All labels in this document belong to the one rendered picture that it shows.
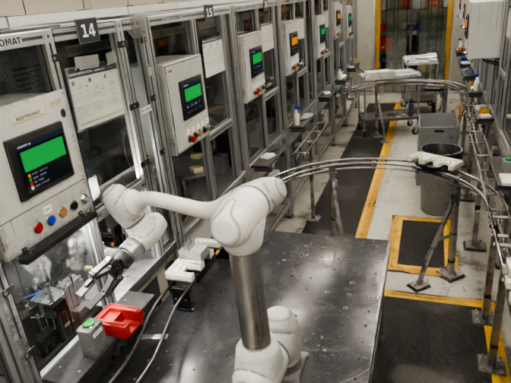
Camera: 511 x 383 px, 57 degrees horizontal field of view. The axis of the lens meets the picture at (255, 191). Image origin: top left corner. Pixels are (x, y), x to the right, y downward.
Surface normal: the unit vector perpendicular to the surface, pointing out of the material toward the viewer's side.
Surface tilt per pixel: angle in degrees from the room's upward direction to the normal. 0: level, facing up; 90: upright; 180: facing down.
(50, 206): 90
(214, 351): 0
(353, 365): 0
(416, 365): 0
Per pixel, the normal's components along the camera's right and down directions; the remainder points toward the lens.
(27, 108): 0.94, 0.05
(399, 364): -0.08, -0.92
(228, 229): -0.42, 0.29
